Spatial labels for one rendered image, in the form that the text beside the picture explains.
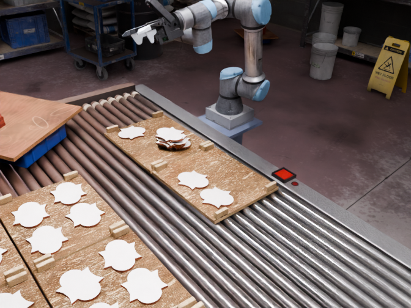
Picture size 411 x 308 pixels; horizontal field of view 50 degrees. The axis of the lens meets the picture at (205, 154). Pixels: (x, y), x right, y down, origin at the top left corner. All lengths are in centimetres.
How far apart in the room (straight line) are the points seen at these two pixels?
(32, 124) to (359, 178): 255
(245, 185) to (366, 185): 196
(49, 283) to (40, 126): 85
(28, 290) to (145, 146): 89
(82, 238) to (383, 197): 252
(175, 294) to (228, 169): 70
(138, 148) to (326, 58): 367
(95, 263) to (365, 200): 242
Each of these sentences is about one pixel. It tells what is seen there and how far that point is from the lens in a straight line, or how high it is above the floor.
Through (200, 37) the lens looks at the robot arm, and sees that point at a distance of 173.
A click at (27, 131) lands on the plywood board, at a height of 104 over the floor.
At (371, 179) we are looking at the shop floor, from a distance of 376.
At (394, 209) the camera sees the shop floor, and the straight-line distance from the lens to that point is 350.
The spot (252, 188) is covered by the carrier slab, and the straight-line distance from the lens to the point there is 181.
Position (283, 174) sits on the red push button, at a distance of 193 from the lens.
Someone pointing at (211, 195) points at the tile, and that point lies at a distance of 174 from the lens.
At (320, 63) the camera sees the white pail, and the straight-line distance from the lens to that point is 542.
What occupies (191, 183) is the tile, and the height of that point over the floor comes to 95.
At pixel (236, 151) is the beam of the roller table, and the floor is 92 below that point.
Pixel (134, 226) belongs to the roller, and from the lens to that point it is 165.
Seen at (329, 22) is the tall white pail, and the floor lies 39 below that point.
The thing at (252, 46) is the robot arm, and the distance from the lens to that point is 212.
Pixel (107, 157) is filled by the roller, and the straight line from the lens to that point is 204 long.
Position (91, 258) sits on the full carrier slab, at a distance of 153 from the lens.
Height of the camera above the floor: 200
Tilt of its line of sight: 32 degrees down
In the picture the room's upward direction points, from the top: 2 degrees clockwise
